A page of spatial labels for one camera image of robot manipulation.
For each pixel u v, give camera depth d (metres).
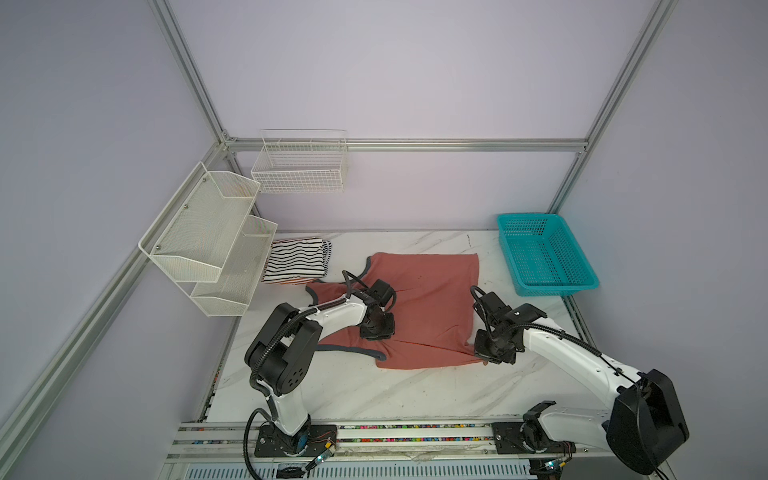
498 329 0.59
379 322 0.81
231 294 0.90
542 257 1.14
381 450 0.73
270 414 0.56
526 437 0.66
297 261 1.01
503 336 0.59
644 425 0.41
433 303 1.00
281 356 0.47
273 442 0.73
